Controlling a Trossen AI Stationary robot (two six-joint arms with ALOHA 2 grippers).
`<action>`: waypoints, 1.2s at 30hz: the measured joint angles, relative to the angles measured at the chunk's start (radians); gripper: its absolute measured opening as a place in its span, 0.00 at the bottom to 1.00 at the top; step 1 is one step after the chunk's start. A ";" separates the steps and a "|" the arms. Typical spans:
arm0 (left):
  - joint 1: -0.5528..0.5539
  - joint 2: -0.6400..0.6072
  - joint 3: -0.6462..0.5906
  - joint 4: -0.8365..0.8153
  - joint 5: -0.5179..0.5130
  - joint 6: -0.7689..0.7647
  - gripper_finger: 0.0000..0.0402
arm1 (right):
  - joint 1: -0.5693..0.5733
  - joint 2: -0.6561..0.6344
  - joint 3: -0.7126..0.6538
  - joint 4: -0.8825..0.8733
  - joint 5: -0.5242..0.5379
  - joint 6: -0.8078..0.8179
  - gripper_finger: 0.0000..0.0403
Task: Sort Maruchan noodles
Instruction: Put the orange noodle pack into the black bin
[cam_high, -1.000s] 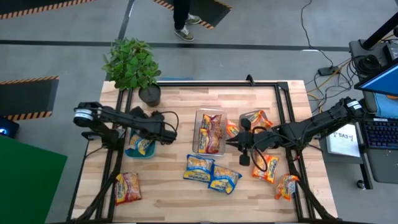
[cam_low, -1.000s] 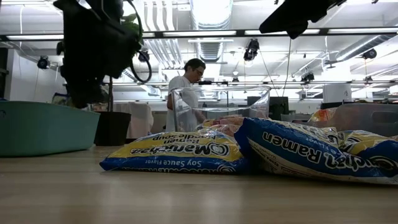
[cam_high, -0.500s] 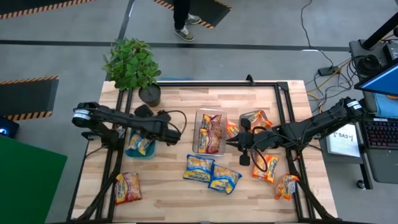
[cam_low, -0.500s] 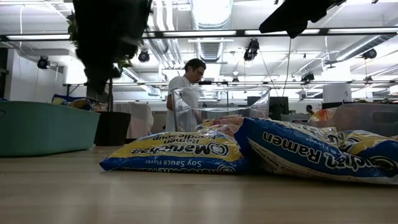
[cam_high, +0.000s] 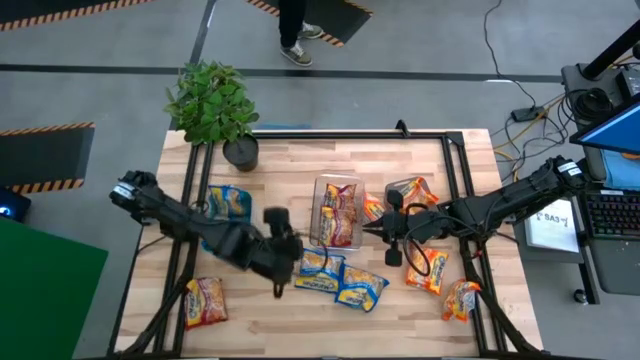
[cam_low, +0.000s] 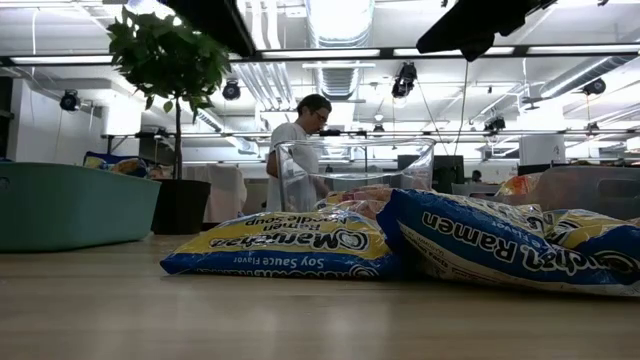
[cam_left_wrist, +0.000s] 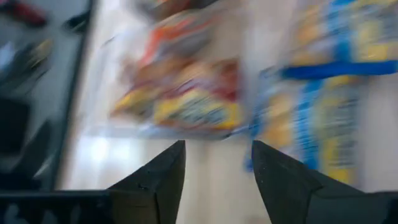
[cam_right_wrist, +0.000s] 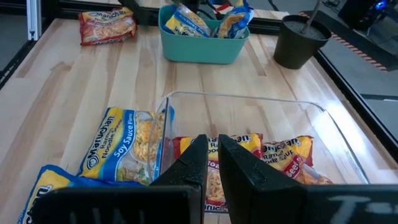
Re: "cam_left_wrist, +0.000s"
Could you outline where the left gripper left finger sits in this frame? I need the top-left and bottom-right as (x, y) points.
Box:
(108, 139), (187, 224)

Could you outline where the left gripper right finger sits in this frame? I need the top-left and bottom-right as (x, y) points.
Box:
(251, 139), (368, 224)

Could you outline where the blue Maruchan ramen pack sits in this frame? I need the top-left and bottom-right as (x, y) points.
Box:
(257, 76), (363, 186)
(287, 0), (398, 79)

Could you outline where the red Maruchan ramen pack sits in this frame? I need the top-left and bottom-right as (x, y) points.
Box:
(111, 12), (218, 124)
(152, 57), (245, 132)

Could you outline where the clear plastic container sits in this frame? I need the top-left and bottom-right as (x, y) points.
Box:
(81, 0), (252, 140)

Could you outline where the black floor box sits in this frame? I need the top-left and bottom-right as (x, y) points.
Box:
(0, 96), (53, 191)

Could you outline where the yellow black tool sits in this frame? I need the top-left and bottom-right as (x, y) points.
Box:
(27, 37), (54, 68)

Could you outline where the red black power strip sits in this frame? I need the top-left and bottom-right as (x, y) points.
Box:
(0, 0), (49, 28)

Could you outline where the black aluminium frame rail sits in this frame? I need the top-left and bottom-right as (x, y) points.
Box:
(49, 0), (96, 191)

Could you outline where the black clamp mount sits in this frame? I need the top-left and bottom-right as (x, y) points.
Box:
(61, 9), (91, 34)

